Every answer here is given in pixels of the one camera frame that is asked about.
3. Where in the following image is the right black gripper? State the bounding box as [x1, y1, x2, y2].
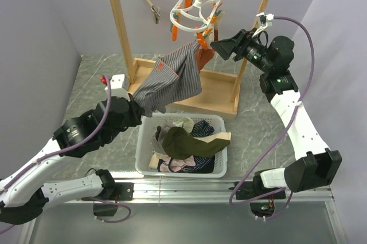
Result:
[210, 28, 272, 73]

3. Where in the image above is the orange white underwear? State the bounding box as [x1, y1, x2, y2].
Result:
[195, 10, 225, 71]

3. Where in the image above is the beige underwear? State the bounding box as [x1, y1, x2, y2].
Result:
[151, 126, 171, 155]

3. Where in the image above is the white round clip hanger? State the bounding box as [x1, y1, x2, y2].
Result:
[170, 0, 222, 50]

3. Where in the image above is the olive green underwear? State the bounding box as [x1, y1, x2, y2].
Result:
[163, 127, 232, 160]

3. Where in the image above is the grey striped underwear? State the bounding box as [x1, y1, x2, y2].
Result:
[133, 42, 202, 117]

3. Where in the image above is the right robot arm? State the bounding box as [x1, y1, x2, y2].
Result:
[211, 30, 342, 198]

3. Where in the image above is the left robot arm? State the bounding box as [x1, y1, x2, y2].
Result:
[1, 97, 143, 225]

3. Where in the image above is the pale yellow underwear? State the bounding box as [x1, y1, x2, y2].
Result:
[173, 117, 195, 133]

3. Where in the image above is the pink underwear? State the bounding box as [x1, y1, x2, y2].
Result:
[149, 153, 196, 173]

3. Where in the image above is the white plastic laundry basket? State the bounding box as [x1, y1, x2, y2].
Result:
[135, 113, 231, 178]

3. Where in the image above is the wooden clothes rack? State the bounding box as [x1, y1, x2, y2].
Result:
[108, 0, 269, 119]

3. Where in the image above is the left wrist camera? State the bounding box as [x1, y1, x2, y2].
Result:
[110, 74, 130, 101]

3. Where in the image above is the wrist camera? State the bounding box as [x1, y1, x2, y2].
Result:
[253, 12, 274, 38]
[110, 74, 130, 101]

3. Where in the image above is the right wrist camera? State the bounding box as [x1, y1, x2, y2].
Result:
[253, 12, 274, 38]

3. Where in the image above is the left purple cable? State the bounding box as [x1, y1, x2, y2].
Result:
[0, 74, 132, 233]

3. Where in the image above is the purple cable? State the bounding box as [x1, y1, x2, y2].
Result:
[229, 16, 315, 221]
[0, 74, 132, 233]

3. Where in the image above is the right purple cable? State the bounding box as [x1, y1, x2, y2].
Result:
[229, 16, 315, 221]

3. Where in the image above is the aluminium rail frame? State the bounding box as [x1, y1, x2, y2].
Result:
[17, 54, 348, 244]

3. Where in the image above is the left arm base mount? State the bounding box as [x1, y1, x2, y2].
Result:
[81, 182, 134, 223]

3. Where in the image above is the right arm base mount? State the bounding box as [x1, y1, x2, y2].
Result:
[235, 181, 286, 219]

